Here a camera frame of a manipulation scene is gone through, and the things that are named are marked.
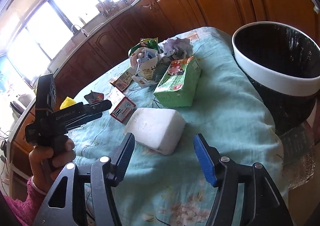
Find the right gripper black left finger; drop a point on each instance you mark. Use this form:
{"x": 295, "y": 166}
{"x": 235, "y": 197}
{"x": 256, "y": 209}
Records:
{"x": 65, "y": 202}

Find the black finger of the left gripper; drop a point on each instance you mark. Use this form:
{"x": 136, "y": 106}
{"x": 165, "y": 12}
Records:
{"x": 82, "y": 121}
{"x": 80, "y": 110}

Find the green juice carton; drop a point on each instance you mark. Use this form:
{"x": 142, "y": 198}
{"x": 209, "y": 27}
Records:
{"x": 178, "y": 85}

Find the grey paper ball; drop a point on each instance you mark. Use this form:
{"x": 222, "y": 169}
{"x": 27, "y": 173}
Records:
{"x": 177, "y": 48}

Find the kitchen faucet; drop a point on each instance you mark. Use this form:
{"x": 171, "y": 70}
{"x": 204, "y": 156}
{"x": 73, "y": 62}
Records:
{"x": 76, "y": 29}

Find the black white-rimmed trash bin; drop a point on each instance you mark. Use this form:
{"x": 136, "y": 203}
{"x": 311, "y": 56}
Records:
{"x": 282, "y": 63}

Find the orange small carton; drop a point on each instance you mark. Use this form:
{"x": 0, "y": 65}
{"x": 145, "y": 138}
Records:
{"x": 122, "y": 79}

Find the red white small card box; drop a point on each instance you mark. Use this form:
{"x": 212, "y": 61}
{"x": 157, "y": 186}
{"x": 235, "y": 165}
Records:
{"x": 121, "y": 108}

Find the white foam block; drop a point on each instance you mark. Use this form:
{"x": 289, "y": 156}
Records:
{"x": 157, "y": 129}

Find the yellow sponge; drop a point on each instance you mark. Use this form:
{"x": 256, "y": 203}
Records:
{"x": 67, "y": 103}

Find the person's left hand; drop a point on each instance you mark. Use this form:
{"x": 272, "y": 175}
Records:
{"x": 46, "y": 165}

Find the teal floral tablecloth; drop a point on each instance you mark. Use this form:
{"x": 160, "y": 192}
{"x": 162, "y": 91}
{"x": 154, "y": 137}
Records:
{"x": 171, "y": 190}

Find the white printed wrapper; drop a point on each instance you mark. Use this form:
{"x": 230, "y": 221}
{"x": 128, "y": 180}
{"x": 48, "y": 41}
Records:
{"x": 146, "y": 66}

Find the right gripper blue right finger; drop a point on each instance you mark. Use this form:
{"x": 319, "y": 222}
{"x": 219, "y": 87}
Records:
{"x": 262, "y": 203}

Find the wooden kitchen cabinets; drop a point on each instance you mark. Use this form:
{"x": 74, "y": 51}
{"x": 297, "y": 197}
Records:
{"x": 109, "y": 44}

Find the green snack bag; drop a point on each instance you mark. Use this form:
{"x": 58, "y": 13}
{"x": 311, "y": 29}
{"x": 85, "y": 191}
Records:
{"x": 150, "y": 43}

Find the pink fuzzy sleeve forearm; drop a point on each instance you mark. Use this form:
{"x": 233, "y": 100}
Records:
{"x": 26, "y": 211}

